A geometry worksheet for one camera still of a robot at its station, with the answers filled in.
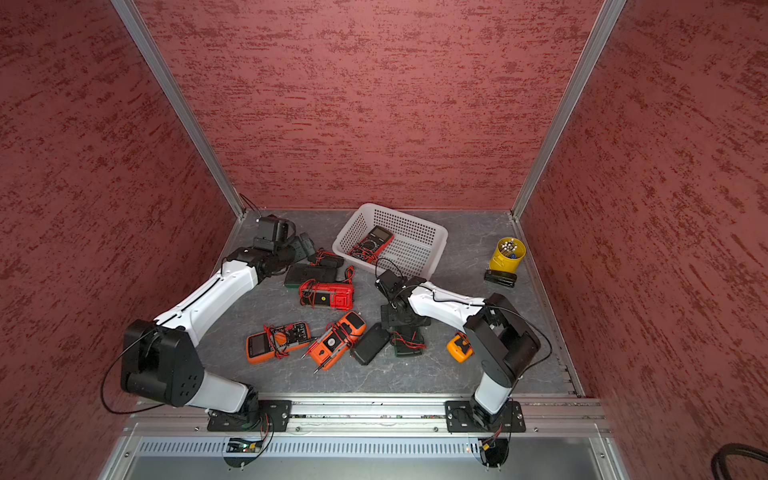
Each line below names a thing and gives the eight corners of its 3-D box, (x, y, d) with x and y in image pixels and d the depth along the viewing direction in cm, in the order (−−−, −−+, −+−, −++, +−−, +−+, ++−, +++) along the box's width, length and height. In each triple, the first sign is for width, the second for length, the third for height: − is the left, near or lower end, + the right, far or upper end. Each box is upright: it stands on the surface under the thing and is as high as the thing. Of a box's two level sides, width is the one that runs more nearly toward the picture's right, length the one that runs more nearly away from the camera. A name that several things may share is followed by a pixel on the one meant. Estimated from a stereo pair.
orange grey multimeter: (252, 366, 84) (244, 360, 80) (254, 336, 89) (247, 329, 85) (311, 353, 86) (307, 347, 82) (310, 325, 92) (306, 317, 88)
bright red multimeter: (301, 311, 94) (296, 301, 88) (306, 290, 99) (301, 279, 93) (352, 312, 94) (350, 301, 88) (354, 290, 99) (352, 279, 93)
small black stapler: (483, 280, 102) (485, 275, 100) (484, 271, 105) (486, 267, 102) (513, 288, 100) (516, 283, 98) (513, 279, 103) (516, 274, 100)
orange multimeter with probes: (301, 358, 85) (297, 353, 81) (350, 309, 95) (348, 303, 91) (321, 379, 81) (318, 375, 78) (369, 326, 91) (369, 321, 88)
